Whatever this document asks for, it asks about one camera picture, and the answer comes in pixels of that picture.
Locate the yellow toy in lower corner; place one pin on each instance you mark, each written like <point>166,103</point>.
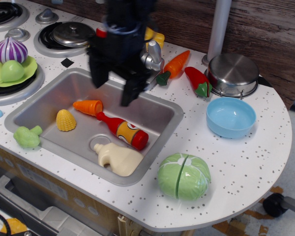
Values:
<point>16,226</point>

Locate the steel pot lid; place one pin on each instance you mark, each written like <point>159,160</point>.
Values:
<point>72,34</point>

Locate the black caster wheel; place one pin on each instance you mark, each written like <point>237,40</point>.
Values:
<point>272,205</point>

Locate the light blue plastic bowl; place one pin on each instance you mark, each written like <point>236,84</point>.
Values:
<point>230,117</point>

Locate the black stove burner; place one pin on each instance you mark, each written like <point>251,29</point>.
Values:
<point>25,93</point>
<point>12,15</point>
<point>45,45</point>

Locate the black stove burner front left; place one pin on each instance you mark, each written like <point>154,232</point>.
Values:
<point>25,93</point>

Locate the yellow toy corn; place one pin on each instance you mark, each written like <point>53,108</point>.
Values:
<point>65,121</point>

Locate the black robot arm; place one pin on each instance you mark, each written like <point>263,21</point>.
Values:
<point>127,14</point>

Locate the green toy cabbage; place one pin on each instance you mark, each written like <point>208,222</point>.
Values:
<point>184,176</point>

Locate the black stove burner middle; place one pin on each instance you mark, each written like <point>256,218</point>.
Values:
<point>45,45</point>

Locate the purple toy onion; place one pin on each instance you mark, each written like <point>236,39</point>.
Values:
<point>11,49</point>

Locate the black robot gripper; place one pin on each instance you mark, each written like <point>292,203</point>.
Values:
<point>120,52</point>

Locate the grey stove knob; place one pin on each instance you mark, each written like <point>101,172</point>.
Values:
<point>18,34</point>
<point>46,17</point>

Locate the grey metal pole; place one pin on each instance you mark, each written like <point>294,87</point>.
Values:
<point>218,31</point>

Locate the yellow toy squash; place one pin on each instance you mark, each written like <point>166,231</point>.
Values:
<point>153,35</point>

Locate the grey stove knob front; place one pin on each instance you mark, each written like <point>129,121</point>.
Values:
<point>18,34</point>

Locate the orange toy carrot piece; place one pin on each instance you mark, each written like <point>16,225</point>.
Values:
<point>89,107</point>

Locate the red toy chili pepper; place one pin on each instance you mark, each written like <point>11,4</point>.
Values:
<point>199,82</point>

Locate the orange toy carrot with leaves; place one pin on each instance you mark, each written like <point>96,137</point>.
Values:
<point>172,68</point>

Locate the silver toy faucet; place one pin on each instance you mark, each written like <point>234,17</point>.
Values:
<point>152,59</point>

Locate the green toy broccoli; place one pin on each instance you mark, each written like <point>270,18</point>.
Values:
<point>28,138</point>

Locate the light green toy pear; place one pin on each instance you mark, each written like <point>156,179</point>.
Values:
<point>11,71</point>

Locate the cream toy bottle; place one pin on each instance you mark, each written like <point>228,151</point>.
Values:
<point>123,161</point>

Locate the grey stove knob rear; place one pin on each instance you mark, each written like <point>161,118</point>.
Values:
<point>46,17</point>

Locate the grey oven door handle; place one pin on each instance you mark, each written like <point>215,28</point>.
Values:
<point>28,209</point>

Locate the green toy lettuce leaf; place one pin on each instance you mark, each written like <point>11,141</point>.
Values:
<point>29,65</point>

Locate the silver toy sink basin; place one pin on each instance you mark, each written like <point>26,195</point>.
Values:
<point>156,116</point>

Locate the black stove burner rear left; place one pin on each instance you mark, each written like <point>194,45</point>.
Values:
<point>12,15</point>

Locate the small steel pot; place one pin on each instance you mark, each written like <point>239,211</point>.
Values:
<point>232,75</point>

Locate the red toy ketchup bottle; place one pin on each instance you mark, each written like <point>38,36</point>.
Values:
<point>125,131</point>

